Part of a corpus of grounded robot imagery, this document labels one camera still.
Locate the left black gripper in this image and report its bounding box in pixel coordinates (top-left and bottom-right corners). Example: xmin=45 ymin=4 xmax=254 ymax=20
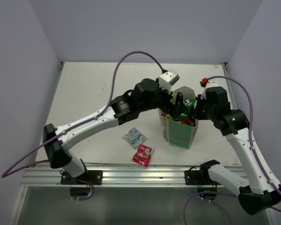
xmin=140 ymin=81 xmax=187 ymax=118

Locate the green Fox's candy bag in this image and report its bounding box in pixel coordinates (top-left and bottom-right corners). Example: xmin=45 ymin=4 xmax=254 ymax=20
xmin=163 ymin=98 xmax=198 ymax=119

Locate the green paper bag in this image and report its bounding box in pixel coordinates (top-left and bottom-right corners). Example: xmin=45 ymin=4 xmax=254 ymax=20
xmin=158 ymin=86 xmax=199 ymax=149

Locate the orange candy bag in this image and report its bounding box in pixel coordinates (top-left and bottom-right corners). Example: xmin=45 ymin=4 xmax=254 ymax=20
xmin=178 ymin=118 xmax=196 ymax=127

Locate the small grey snack packet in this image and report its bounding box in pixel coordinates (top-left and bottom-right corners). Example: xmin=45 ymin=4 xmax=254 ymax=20
xmin=122 ymin=128 xmax=147 ymax=150

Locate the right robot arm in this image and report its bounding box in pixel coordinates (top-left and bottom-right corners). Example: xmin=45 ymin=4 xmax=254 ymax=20
xmin=195 ymin=86 xmax=281 ymax=215

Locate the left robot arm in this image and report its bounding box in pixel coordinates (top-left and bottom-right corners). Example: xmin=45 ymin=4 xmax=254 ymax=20
xmin=43 ymin=79 xmax=187 ymax=184

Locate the small pink snack packet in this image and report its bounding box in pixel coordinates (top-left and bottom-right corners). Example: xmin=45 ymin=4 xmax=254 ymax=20
xmin=132 ymin=144 xmax=154 ymax=167

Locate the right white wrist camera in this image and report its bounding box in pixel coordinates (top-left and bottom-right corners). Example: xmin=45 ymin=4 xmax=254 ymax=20
xmin=200 ymin=78 xmax=220 ymax=89

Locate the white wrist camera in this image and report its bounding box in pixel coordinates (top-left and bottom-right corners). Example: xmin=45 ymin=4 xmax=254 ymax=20
xmin=200 ymin=78 xmax=220 ymax=89
xmin=158 ymin=70 xmax=180 ymax=93

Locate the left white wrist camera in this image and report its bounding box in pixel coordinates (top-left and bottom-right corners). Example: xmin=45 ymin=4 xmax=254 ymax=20
xmin=158 ymin=70 xmax=180 ymax=93

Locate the aluminium mounting rail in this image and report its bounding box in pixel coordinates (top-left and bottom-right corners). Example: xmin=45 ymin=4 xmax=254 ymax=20
xmin=21 ymin=164 xmax=191 ymax=188

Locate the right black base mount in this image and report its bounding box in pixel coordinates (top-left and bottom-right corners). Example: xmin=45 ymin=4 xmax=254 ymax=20
xmin=184 ymin=167 xmax=220 ymax=185

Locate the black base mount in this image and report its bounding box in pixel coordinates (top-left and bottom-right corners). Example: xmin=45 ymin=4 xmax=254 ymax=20
xmin=59 ymin=170 xmax=103 ymax=185
xmin=184 ymin=167 xmax=220 ymax=185

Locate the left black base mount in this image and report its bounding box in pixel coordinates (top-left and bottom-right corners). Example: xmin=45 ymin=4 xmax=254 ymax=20
xmin=59 ymin=170 xmax=103 ymax=185

